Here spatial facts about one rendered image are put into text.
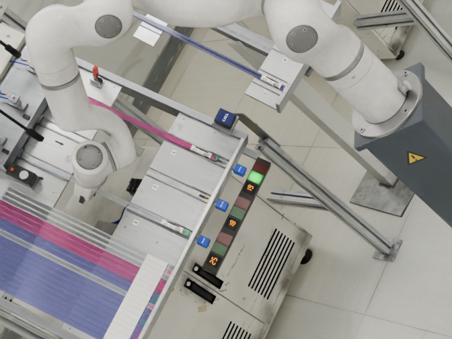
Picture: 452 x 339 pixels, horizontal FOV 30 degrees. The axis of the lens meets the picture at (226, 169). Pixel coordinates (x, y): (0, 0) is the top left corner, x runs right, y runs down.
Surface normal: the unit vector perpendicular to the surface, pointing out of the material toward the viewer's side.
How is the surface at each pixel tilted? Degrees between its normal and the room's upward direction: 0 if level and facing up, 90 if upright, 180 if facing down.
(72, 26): 64
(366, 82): 90
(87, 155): 56
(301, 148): 0
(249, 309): 90
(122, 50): 90
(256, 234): 90
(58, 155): 46
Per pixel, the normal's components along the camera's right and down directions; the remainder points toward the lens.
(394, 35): 0.61, 0.05
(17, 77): -0.02, -0.32
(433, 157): -0.12, 0.79
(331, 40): 0.68, 0.66
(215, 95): -0.66, -0.52
